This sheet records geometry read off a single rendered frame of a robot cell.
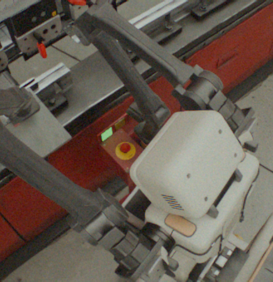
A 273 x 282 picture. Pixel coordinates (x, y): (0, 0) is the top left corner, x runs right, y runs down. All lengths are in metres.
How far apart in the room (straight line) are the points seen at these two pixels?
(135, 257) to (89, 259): 1.30
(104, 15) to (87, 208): 0.52
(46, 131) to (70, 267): 1.02
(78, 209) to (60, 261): 1.38
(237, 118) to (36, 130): 0.64
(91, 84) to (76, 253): 0.98
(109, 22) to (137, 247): 0.58
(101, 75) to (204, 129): 0.81
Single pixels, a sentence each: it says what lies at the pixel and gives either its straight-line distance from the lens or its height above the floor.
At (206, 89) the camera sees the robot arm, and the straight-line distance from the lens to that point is 1.08.
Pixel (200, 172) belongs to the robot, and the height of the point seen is 1.36.
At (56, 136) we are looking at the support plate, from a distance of 1.34.
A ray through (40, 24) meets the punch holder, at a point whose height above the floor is 1.25.
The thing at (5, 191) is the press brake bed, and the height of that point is 0.74.
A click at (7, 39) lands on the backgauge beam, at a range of 1.69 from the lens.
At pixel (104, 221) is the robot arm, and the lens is 0.91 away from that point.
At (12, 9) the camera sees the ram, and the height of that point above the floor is 1.36.
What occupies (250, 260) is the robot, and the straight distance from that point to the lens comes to 1.39.
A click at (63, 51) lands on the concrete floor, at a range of 2.95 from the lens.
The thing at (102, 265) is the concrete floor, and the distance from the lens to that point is 2.20.
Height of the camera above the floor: 2.12
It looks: 60 degrees down
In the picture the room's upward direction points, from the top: 3 degrees counter-clockwise
